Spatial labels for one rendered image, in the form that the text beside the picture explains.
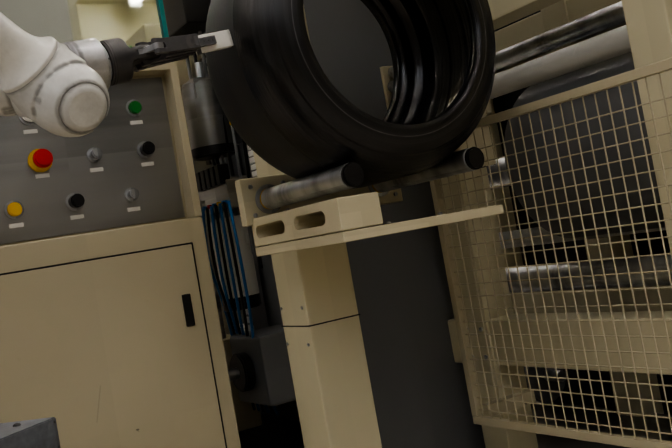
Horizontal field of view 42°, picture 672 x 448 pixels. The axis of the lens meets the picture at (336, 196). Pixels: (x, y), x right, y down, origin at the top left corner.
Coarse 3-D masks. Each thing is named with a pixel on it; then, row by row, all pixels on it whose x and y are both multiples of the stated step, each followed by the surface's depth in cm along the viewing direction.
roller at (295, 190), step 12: (336, 168) 154; (348, 168) 152; (360, 168) 153; (300, 180) 166; (312, 180) 161; (324, 180) 157; (336, 180) 153; (348, 180) 152; (360, 180) 153; (264, 192) 179; (276, 192) 174; (288, 192) 169; (300, 192) 165; (312, 192) 162; (324, 192) 159; (264, 204) 180; (276, 204) 176; (288, 204) 174
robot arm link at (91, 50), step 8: (80, 40) 140; (88, 40) 140; (96, 40) 140; (72, 48) 137; (80, 48) 138; (88, 48) 138; (96, 48) 139; (104, 48) 141; (80, 56) 137; (88, 56) 138; (96, 56) 138; (104, 56) 139; (88, 64) 137; (96, 64) 138; (104, 64) 139; (104, 72) 139; (104, 80) 140
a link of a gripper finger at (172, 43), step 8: (152, 40) 142; (160, 40) 143; (168, 40) 144; (176, 40) 145; (184, 40) 146; (192, 40) 147; (160, 48) 142; (168, 48) 144; (176, 48) 145; (184, 48) 146; (192, 48) 147
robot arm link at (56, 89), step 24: (0, 24) 116; (0, 48) 117; (24, 48) 118; (48, 48) 119; (0, 72) 120; (24, 72) 118; (48, 72) 118; (72, 72) 118; (96, 72) 122; (24, 96) 119; (48, 96) 117; (72, 96) 117; (96, 96) 119; (48, 120) 118; (72, 120) 118; (96, 120) 120
